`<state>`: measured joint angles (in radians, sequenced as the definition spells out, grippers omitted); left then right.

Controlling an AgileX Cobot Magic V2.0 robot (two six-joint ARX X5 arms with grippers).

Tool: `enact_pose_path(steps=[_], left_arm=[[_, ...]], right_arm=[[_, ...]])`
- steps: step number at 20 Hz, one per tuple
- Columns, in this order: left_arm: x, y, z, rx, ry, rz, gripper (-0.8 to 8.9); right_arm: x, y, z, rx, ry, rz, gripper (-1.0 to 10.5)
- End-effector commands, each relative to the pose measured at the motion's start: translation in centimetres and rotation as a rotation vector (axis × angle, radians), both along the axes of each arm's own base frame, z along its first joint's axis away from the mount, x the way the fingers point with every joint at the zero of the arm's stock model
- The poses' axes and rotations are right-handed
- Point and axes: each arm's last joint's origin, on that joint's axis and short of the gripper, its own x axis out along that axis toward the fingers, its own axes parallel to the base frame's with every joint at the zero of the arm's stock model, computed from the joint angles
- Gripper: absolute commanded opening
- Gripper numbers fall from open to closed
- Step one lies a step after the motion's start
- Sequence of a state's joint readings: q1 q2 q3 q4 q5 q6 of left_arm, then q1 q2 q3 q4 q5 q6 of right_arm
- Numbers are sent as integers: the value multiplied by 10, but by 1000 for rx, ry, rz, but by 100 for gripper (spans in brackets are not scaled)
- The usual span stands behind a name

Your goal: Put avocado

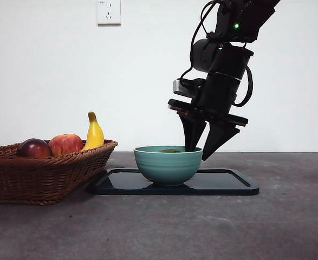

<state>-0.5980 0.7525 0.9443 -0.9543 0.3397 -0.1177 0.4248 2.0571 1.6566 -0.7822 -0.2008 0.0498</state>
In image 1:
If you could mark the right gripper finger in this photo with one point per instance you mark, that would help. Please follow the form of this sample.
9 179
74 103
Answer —
192 130
217 138

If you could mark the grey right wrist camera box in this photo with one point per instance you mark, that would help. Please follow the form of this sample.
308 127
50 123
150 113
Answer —
179 88

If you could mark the red apple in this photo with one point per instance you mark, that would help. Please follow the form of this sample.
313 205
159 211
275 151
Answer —
66 146

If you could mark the dark red plum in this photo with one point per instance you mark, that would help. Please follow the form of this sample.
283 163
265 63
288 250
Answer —
34 149

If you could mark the teal ribbed bowl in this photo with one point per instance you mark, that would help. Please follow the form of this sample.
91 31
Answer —
168 168

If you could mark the green avocado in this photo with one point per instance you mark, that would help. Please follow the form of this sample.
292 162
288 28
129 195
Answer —
169 150

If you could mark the black rectangular tray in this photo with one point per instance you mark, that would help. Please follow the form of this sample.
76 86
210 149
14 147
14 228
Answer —
218 184

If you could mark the brown wicker basket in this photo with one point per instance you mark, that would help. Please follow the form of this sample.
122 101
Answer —
39 178

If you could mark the white wall socket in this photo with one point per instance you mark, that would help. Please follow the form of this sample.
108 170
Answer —
109 13

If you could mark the yellow banana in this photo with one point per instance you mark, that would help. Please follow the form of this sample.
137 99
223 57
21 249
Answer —
94 135

